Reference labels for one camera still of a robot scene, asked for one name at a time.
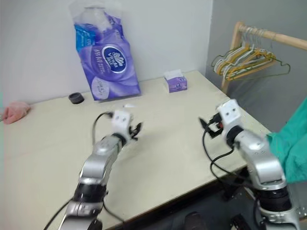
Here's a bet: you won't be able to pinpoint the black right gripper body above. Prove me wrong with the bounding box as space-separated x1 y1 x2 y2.
207 114 224 138

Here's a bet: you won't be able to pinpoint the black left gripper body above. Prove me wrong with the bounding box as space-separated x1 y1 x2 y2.
128 124 140 141

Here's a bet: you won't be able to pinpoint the green shorts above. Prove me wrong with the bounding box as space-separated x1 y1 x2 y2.
266 95 307 184

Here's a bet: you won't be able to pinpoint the small purple tissue pack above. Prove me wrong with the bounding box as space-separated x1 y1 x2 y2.
164 69 189 94

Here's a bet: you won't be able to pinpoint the black round cap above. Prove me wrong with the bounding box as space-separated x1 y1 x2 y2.
68 92 85 104

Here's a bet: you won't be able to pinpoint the large purple tissue bag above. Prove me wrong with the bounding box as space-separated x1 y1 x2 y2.
69 0 142 102

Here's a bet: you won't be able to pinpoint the wooden clothes rack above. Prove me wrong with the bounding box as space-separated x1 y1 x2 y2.
220 21 307 93

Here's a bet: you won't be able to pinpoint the grey metal case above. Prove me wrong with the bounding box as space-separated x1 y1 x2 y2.
287 182 307 218

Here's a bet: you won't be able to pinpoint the pink cloth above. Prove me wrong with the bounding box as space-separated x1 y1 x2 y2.
1 100 32 125

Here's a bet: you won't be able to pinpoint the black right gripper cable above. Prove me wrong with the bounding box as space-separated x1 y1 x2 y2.
202 122 243 176

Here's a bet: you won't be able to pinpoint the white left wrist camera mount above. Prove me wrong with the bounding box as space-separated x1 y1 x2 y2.
111 109 135 145

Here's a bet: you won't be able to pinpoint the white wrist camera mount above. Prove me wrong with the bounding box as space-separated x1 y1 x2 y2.
111 109 135 145
215 99 243 140

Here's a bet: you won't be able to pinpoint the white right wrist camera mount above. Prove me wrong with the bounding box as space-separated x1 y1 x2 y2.
215 99 243 140

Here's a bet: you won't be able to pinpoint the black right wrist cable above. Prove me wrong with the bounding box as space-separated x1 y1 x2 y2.
210 145 259 190

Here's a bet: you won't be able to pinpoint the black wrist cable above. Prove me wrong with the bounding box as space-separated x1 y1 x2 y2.
92 111 115 146
210 145 259 190

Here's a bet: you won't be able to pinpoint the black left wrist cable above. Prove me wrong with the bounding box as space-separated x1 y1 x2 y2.
92 111 115 146

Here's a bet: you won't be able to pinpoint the white wire hanger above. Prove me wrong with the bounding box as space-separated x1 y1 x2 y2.
211 45 255 78

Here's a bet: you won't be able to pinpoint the black left elbow cable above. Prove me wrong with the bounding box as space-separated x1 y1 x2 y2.
102 200 124 222

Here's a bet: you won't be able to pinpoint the bunch of wire hangers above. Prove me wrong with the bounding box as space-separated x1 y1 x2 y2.
215 46 277 81

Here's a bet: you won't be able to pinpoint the green wire hanger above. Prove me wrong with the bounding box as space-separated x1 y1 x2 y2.
242 38 291 80

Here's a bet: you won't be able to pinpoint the black left shoulder cable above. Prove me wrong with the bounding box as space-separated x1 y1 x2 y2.
44 197 74 230

